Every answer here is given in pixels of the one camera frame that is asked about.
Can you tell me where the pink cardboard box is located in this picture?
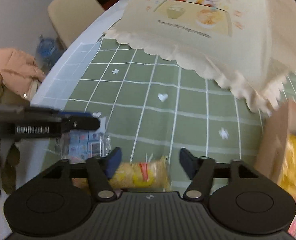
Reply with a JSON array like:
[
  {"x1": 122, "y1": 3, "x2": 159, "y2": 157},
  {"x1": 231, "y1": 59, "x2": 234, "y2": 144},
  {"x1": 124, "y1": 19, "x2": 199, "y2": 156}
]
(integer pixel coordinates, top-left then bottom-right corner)
[{"x1": 254, "y1": 99, "x2": 296, "y2": 238}]

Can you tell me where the long yellow biscuit packet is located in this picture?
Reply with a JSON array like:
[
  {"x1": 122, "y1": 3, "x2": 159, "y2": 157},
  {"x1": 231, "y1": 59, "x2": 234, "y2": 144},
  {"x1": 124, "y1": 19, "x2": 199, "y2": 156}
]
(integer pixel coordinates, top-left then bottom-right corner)
[{"x1": 109, "y1": 156, "x2": 170, "y2": 189}]

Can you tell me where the blue clear candy packet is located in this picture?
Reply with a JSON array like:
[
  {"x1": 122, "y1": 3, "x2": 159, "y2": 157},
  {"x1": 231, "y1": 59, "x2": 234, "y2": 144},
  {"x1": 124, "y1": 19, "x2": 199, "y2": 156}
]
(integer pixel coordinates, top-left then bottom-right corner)
[{"x1": 55, "y1": 130, "x2": 111, "y2": 163}]

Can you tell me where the cream mesh food cover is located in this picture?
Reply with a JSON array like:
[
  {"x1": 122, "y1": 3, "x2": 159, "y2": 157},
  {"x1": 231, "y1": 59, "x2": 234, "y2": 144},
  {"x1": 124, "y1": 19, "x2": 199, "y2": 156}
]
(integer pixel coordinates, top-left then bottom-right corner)
[{"x1": 106, "y1": 0, "x2": 296, "y2": 112}]

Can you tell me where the yellow gold snack packet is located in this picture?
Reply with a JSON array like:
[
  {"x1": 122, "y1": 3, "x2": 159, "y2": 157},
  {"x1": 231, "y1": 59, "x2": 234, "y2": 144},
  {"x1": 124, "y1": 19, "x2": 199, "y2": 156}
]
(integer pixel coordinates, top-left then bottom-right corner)
[{"x1": 278, "y1": 134, "x2": 296, "y2": 199}]

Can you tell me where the green checked tablecloth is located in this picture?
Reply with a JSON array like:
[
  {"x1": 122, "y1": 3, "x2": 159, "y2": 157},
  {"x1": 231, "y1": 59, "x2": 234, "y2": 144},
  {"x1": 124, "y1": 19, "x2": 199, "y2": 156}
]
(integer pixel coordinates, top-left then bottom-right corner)
[{"x1": 31, "y1": 37, "x2": 296, "y2": 181}]

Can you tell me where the pink jacket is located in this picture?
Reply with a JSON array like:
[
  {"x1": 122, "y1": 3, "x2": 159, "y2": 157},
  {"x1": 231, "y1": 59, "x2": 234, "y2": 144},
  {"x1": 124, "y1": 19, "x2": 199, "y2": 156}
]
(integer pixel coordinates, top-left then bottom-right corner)
[{"x1": 0, "y1": 48, "x2": 45, "y2": 101}]

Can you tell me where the beige chair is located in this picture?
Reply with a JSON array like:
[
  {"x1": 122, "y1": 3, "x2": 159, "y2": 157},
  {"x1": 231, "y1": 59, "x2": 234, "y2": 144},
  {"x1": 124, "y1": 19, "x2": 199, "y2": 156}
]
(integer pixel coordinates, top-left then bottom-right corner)
[{"x1": 48, "y1": 0, "x2": 105, "y2": 49}]

